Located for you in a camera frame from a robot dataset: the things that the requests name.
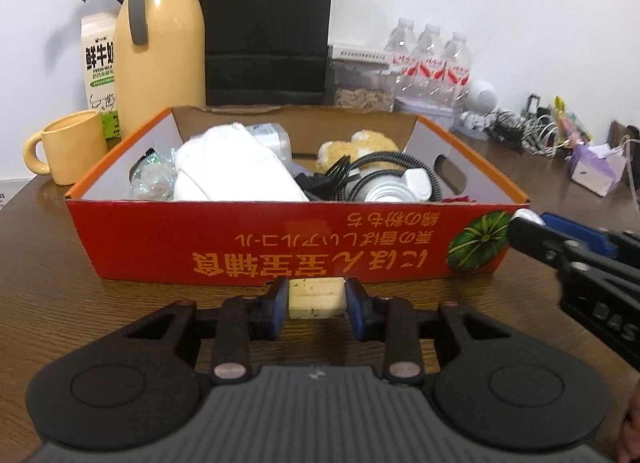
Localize small beige soap block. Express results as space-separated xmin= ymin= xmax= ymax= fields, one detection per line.
xmin=288 ymin=278 xmax=347 ymax=320

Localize white cloth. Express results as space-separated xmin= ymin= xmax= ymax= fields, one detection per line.
xmin=174 ymin=123 xmax=307 ymax=203

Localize black braided cable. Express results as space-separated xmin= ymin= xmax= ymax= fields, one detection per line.
xmin=337 ymin=151 xmax=445 ymax=203

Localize yellow white plush sheep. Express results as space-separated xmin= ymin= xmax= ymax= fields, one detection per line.
xmin=316 ymin=129 xmax=399 ymax=174

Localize white plastic jar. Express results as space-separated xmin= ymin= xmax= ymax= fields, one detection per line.
xmin=246 ymin=123 xmax=293 ymax=170

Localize white ribbed bottle cap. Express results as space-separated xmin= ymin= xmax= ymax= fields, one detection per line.
xmin=402 ymin=168 xmax=433 ymax=201

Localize white round disc lid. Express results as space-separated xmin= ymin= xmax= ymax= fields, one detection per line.
xmin=361 ymin=177 xmax=419 ymax=203

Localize person's right hand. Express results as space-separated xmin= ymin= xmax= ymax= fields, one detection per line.
xmin=617 ymin=388 xmax=640 ymax=463

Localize purple tissue box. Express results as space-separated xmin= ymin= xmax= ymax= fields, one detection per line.
xmin=568 ymin=144 xmax=627 ymax=197

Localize colourful snack packets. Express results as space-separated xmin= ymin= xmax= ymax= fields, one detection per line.
xmin=552 ymin=96 xmax=592 ymax=149

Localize red cardboard box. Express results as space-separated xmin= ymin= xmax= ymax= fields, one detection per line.
xmin=66 ymin=105 xmax=528 ymax=285

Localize white toy robot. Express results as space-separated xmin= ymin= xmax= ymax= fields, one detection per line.
xmin=457 ymin=79 xmax=498 ymax=140

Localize white tin box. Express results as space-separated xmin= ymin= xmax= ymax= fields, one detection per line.
xmin=394 ymin=97 xmax=454 ymax=130

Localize right water bottle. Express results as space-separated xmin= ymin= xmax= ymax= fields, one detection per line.
xmin=442 ymin=30 xmax=473 ymax=110

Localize water bottle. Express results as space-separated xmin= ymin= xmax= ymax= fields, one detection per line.
xmin=413 ymin=24 xmax=446 ymax=104
xmin=385 ymin=18 xmax=416 ymax=73
xmin=442 ymin=30 xmax=473 ymax=110

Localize middle water bottle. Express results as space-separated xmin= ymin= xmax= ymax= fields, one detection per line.
xmin=413 ymin=24 xmax=446 ymax=104

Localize clear snack container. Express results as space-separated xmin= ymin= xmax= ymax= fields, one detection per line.
xmin=332 ymin=62 xmax=398 ymax=112

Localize left water bottle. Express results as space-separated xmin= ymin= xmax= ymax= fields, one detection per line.
xmin=385 ymin=18 xmax=416 ymax=73

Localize yellow ceramic mug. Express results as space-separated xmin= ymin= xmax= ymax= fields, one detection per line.
xmin=23 ymin=110 xmax=107 ymax=186

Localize white flat box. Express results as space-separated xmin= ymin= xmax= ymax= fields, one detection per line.
xmin=330 ymin=44 xmax=394 ymax=66

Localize yellow thermos jug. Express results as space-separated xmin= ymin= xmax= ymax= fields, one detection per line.
xmin=114 ymin=0 xmax=206 ymax=138

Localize black paper shopping bag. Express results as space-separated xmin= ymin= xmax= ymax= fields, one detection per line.
xmin=199 ymin=0 xmax=331 ymax=105

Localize white milk carton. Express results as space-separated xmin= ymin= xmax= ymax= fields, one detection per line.
xmin=81 ymin=12 xmax=120 ymax=139

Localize tangled charger cables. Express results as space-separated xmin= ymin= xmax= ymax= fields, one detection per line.
xmin=487 ymin=93 xmax=561 ymax=158

